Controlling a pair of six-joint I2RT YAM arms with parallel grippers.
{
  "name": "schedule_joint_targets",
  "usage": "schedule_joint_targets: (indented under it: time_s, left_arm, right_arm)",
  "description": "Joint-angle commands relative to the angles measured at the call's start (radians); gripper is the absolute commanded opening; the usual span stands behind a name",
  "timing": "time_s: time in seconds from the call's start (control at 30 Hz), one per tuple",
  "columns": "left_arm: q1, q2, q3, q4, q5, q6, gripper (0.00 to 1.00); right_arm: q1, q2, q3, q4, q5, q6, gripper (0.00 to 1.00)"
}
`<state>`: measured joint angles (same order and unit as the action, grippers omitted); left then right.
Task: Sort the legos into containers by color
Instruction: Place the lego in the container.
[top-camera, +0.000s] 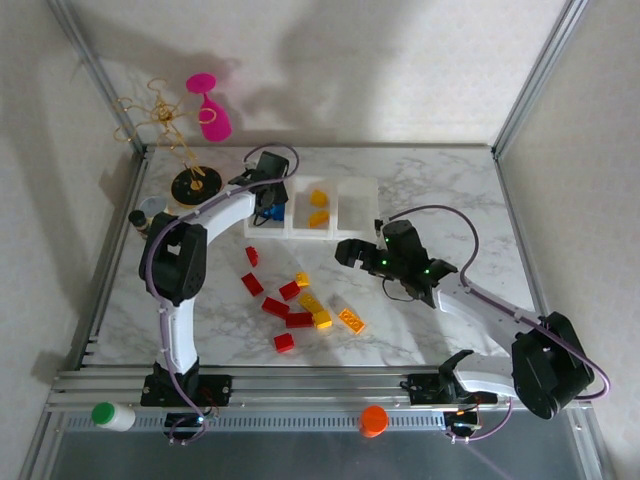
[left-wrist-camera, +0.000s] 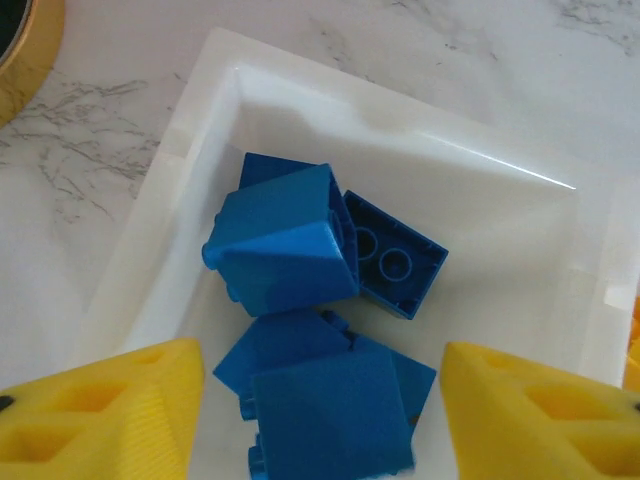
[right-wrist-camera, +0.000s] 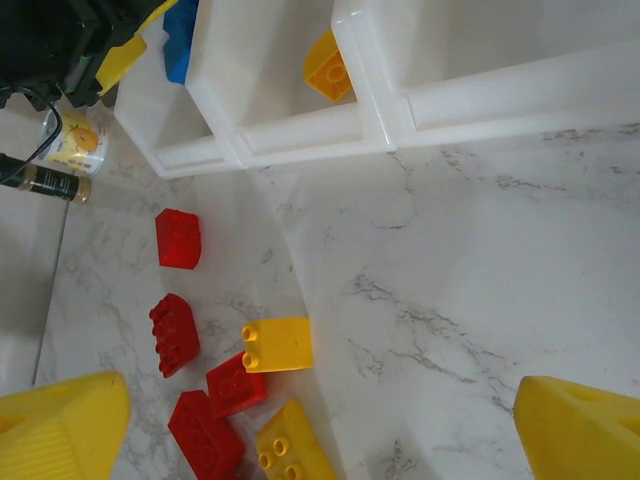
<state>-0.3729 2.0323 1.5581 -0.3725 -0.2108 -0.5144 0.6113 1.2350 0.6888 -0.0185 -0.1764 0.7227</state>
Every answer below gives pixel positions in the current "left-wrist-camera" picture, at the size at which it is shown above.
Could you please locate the gold wire glass rack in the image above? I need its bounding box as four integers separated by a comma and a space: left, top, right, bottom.
0, 0, 66, 129

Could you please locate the white plastic bin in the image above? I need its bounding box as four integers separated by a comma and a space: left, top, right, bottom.
69, 27, 640, 480

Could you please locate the yellow lego brick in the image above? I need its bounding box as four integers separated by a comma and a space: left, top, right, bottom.
622, 295, 640, 389

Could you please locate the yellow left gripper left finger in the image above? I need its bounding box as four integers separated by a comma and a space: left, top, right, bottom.
0, 337, 206, 480

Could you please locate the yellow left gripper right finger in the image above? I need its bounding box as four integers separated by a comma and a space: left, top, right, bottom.
439, 341, 640, 480

